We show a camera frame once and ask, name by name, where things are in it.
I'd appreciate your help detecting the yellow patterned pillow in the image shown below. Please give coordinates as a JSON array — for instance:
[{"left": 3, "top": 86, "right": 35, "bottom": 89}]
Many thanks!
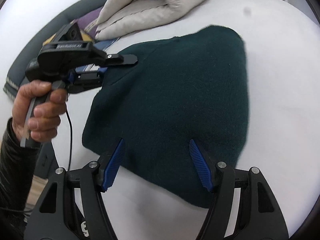
[{"left": 42, "top": 30, "right": 94, "bottom": 46}]

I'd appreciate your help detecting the blue bed sheet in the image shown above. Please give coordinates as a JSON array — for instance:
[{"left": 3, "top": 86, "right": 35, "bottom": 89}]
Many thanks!
[{"left": 94, "top": 38, "right": 119, "bottom": 52}]

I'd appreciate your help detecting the rolled cream duvet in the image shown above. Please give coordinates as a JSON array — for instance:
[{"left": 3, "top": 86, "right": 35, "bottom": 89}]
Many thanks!
[{"left": 95, "top": 0, "right": 204, "bottom": 40}]

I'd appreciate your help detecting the person's left hand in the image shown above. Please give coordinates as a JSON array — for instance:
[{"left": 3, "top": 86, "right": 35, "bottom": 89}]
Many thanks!
[{"left": 12, "top": 80, "right": 68, "bottom": 142}]

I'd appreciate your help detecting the person's black sleeve forearm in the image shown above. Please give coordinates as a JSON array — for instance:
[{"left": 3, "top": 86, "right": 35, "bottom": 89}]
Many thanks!
[{"left": 1, "top": 118, "right": 39, "bottom": 239}]

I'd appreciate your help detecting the black cable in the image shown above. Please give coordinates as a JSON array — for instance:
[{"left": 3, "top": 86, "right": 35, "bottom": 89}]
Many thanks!
[{"left": 65, "top": 101, "right": 74, "bottom": 172}]

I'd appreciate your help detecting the purple patterned pillow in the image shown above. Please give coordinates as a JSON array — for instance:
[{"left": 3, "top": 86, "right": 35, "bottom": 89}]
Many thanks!
[{"left": 72, "top": 7, "right": 103, "bottom": 39}]

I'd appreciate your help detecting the dark green knit sweater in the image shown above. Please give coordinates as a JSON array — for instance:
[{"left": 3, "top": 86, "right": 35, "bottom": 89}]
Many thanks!
[{"left": 82, "top": 25, "right": 249, "bottom": 208}]

